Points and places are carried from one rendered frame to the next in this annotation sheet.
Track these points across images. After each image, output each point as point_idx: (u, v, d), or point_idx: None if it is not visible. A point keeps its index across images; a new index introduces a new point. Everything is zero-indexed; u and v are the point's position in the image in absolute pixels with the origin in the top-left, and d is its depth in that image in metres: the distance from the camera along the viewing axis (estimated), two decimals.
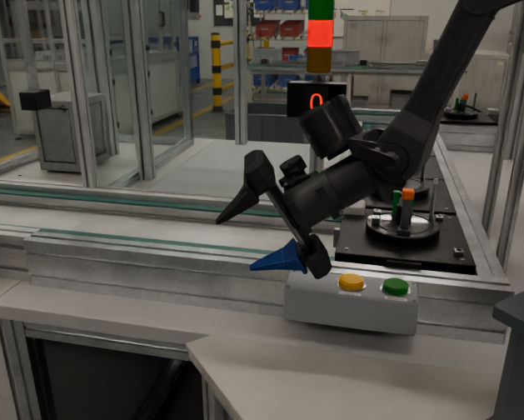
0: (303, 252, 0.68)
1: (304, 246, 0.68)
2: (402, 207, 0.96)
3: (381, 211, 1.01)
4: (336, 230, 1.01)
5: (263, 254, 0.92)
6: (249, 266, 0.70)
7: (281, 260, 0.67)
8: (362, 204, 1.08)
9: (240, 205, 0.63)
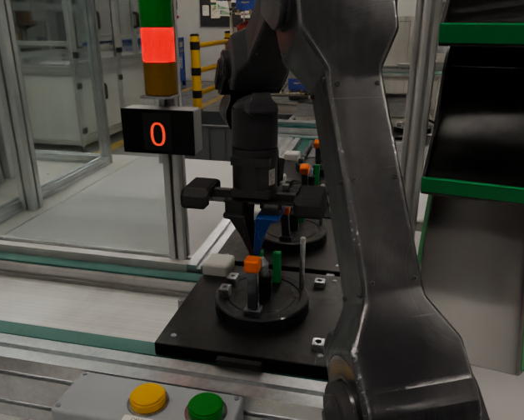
0: (264, 207, 0.65)
1: (260, 202, 0.65)
2: (257, 276, 0.73)
3: (237, 277, 0.77)
4: (180, 301, 0.78)
5: (62, 343, 0.68)
6: (255, 255, 0.69)
7: (255, 229, 0.65)
8: (227, 262, 0.84)
9: (240, 231, 0.65)
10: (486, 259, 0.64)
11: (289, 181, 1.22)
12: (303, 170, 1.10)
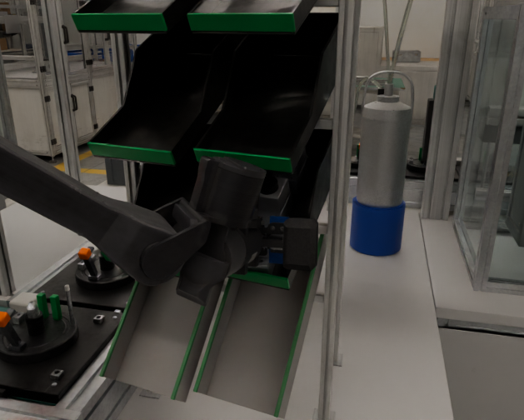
0: (273, 248, 0.62)
1: (266, 246, 0.62)
2: (28, 317, 0.90)
3: (22, 316, 0.94)
4: None
5: None
6: None
7: None
8: (29, 301, 1.01)
9: None
10: (185, 308, 0.81)
11: None
12: None
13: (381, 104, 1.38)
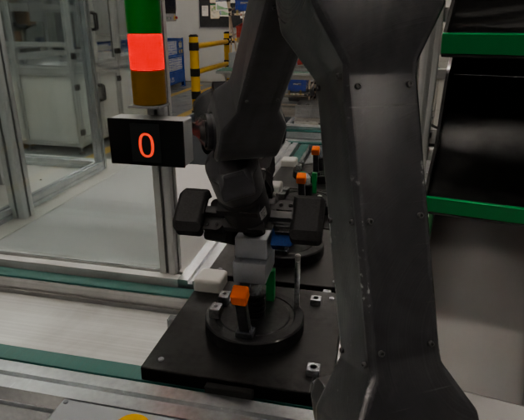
0: (277, 227, 0.62)
1: (272, 223, 0.62)
2: (250, 295, 0.69)
3: (229, 295, 0.74)
4: (169, 320, 0.74)
5: (42, 367, 0.65)
6: None
7: None
8: (219, 278, 0.81)
9: (224, 242, 0.66)
10: (490, 280, 0.61)
11: (285, 190, 1.18)
12: (300, 179, 1.06)
13: None
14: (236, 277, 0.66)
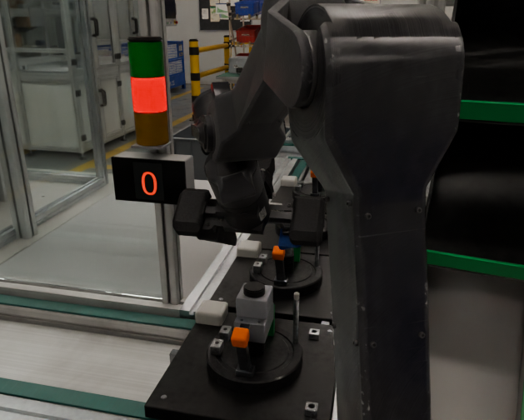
0: (285, 229, 0.62)
1: (280, 224, 0.62)
2: None
3: (230, 330, 0.76)
4: (172, 355, 0.76)
5: (49, 405, 0.67)
6: None
7: None
8: (220, 311, 0.83)
9: (217, 242, 0.66)
10: (482, 323, 0.63)
11: None
12: None
13: None
14: None
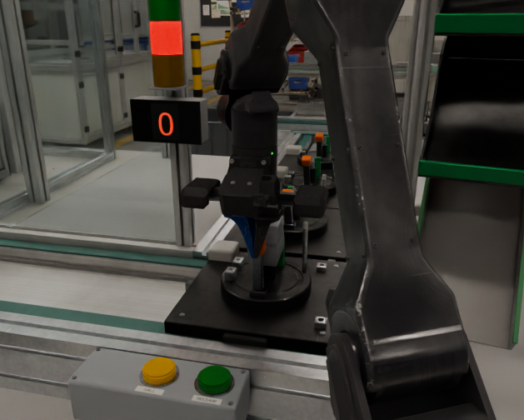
0: None
1: None
2: None
3: (242, 261, 0.80)
4: (187, 284, 0.81)
5: (75, 322, 0.72)
6: (254, 257, 0.68)
7: (255, 218, 0.69)
8: (232, 248, 0.88)
9: None
10: (480, 241, 0.68)
11: (291, 173, 1.25)
12: (305, 162, 1.13)
13: None
14: (250, 259, 0.74)
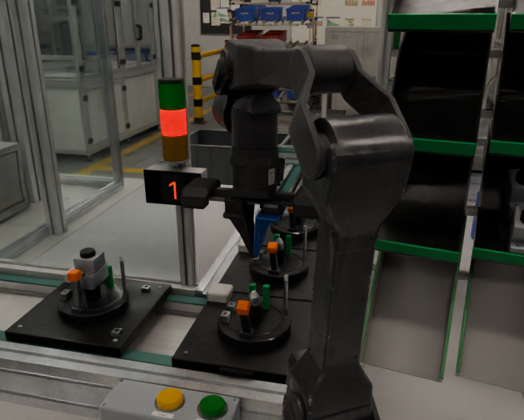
0: (264, 207, 0.65)
1: (260, 202, 0.65)
2: None
3: None
4: None
5: (101, 357, 0.90)
6: (255, 256, 0.69)
7: (255, 229, 0.65)
8: None
9: (240, 231, 0.65)
10: (422, 294, 0.86)
11: (259, 252, 1.19)
12: (271, 249, 1.07)
13: None
14: None
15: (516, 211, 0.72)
